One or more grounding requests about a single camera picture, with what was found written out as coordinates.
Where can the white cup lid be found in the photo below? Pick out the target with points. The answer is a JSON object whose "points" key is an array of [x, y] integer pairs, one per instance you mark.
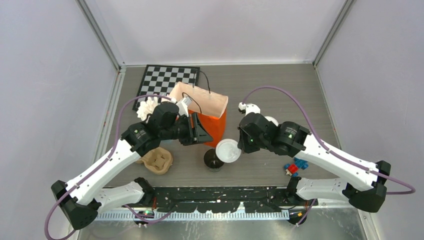
{"points": [[272, 120]]}

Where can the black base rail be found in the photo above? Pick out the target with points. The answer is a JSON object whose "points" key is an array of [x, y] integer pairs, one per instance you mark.
{"points": [[254, 199]]}

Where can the red blue toy blocks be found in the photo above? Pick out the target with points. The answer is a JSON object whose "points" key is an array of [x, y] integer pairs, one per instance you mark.
{"points": [[298, 164]]}

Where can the black white chessboard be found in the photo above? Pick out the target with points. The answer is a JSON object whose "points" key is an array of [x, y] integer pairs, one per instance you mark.
{"points": [[161, 79]]}

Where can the orange paper bag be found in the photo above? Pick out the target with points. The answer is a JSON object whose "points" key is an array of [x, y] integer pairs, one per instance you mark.
{"points": [[211, 108]]}

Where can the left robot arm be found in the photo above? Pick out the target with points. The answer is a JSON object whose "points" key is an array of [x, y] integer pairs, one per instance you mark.
{"points": [[82, 198]]}

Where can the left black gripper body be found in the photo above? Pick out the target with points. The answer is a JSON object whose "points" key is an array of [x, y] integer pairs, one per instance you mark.
{"points": [[181, 130]]}

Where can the white sip lid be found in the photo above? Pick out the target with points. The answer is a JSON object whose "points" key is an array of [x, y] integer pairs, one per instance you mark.
{"points": [[227, 150]]}

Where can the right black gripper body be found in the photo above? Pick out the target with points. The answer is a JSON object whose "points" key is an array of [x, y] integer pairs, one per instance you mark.
{"points": [[249, 144]]}

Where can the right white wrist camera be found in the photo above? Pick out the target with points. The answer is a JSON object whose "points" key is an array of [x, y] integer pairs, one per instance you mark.
{"points": [[247, 108]]}

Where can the tan cardboard cup carrier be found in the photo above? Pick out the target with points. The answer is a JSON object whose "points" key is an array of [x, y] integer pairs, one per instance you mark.
{"points": [[157, 161]]}

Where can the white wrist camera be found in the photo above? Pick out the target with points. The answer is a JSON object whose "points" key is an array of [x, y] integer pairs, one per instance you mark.
{"points": [[183, 106], [247, 108]]}

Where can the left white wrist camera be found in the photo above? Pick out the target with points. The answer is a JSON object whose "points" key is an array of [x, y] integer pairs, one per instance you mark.
{"points": [[183, 106]]}

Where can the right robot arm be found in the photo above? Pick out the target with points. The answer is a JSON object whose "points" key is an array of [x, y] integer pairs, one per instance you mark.
{"points": [[354, 183]]}

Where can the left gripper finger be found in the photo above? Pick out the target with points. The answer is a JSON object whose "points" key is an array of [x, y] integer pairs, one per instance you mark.
{"points": [[194, 140], [197, 128]]}

